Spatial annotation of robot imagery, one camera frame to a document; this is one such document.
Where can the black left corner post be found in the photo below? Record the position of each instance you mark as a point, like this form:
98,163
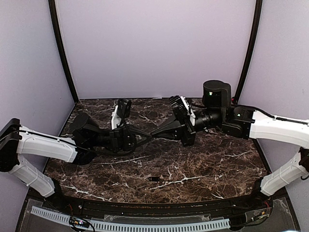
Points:
61,50

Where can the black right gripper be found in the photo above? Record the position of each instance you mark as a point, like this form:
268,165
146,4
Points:
185,131

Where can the left circuit board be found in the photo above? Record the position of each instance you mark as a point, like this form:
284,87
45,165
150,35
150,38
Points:
78,222

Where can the black front rail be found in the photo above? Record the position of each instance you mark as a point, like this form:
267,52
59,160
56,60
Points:
86,207

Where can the circuit board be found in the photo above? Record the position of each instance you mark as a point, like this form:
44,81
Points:
78,222
259,216

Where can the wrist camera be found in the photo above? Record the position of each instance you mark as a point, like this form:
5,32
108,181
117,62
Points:
121,112
182,110

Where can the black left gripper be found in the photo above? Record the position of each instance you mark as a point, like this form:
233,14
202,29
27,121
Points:
122,138

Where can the right circuit board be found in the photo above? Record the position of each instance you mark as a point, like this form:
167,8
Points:
259,216

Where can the white slotted cable duct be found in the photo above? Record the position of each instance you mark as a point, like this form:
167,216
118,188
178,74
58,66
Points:
102,226

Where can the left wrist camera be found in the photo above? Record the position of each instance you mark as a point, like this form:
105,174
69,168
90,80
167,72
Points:
121,112

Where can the key with black head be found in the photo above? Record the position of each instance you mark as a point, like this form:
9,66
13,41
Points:
154,178

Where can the black corner post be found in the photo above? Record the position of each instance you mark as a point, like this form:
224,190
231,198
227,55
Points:
61,50
250,49

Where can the black right corner post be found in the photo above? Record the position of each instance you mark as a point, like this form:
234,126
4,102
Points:
250,49

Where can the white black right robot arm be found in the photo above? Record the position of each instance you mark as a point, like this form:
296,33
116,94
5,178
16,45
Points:
241,122

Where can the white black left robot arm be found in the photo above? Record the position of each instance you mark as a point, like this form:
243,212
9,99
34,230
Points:
17,140

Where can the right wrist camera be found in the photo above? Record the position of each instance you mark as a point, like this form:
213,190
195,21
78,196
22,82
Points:
182,110

